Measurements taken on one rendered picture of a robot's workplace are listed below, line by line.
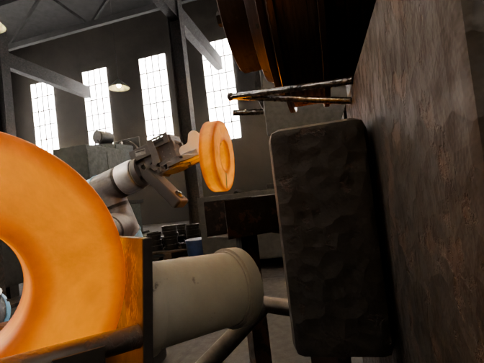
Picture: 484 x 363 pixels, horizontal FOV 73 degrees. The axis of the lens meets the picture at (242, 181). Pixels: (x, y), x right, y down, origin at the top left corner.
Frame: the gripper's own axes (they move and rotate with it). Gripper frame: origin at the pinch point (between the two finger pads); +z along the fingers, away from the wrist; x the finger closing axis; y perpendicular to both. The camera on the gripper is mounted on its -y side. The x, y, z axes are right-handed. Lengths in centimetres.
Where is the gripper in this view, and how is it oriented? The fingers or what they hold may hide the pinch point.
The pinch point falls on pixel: (216, 148)
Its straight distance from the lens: 73.0
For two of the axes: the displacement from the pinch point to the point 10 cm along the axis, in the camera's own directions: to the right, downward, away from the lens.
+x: 2.4, 0.1, 9.7
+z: 9.0, -3.8, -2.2
